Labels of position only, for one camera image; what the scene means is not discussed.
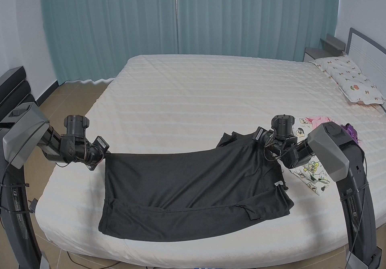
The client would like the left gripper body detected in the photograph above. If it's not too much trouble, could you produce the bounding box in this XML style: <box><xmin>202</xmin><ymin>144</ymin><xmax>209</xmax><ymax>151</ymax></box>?
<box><xmin>87</xmin><ymin>148</ymin><xmax>107</xmax><ymax>172</ymax></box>

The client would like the black T-shirt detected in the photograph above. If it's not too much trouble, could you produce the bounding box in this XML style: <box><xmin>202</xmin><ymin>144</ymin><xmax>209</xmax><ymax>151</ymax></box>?
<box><xmin>98</xmin><ymin>131</ymin><xmax>295</xmax><ymax>243</ymax></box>

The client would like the bed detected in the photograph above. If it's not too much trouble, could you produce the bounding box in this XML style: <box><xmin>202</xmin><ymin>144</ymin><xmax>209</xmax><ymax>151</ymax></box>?
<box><xmin>35</xmin><ymin>27</ymin><xmax>386</xmax><ymax>266</ymax></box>

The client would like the black chest of drawers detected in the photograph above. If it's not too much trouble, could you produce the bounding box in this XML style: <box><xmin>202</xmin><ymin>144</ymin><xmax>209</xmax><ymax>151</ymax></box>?
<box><xmin>0</xmin><ymin>66</ymin><xmax>38</xmax><ymax>124</ymax></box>

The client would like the blue-green curtain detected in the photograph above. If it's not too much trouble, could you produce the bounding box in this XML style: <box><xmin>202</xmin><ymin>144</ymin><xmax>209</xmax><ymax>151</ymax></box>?
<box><xmin>176</xmin><ymin>0</ymin><xmax>342</xmax><ymax>62</ymax></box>
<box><xmin>41</xmin><ymin>0</ymin><xmax>179</xmax><ymax>86</ymax></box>

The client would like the white printed garment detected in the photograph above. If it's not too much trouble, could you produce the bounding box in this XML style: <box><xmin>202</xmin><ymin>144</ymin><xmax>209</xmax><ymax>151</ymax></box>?
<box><xmin>290</xmin><ymin>117</ymin><xmax>333</xmax><ymax>198</ymax></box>

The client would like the pink garment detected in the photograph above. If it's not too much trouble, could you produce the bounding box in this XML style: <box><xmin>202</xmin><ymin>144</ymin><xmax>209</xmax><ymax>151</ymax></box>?
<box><xmin>305</xmin><ymin>115</ymin><xmax>333</xmax><ymax>130</ymax></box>

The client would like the purple garment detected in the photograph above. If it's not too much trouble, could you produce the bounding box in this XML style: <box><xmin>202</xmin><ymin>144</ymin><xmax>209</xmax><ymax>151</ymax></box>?
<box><xmin>340</xmin><ymin>123</ymin><xmax>362</xmax><ymax>145</ymax></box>

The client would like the grey bedside table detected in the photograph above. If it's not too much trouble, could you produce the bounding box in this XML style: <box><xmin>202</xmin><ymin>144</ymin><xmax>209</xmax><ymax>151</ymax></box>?
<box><xmin>305</xmin><ymin>34</ymin><xmax>346</xmax><ymax>62</ymax></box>

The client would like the white printed pillow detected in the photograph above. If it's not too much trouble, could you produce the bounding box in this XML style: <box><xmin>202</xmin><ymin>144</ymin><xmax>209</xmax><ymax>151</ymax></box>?
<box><xmin>310</xmin><ymin>56</ymin><xmax>386</xmax><ymax>104</ymax></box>

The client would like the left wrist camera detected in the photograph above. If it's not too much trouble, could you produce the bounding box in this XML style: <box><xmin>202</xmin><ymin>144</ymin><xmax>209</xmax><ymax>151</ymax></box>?
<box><xmin>96</xmin><ymin>136</ymin><xmax>110</xmax><ymax>154</ymax></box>

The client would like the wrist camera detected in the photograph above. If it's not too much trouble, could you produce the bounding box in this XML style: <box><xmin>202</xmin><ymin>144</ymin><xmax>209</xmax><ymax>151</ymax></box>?
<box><xmin>255</xmin><ymin>127</ymin><xmax>269</xmax><ymax>144</ymax></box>
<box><xmin>96</xmin><ymin>136</ymin><xmax>110</xmax><ymax>154</ymax></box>

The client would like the black cable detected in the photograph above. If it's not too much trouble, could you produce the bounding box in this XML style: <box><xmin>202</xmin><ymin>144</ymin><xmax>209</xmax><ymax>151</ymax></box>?
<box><xmin>65</xmin><ymin>250</ymin><xmax>121</xmax><ymax>266</ymax></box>

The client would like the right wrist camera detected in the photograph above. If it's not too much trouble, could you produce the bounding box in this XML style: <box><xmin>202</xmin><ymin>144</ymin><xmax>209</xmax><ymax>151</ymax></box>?
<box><xmin>255</xmin><ymin>127</ymin><xmax>269</xmax><ymax>144</ymax></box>

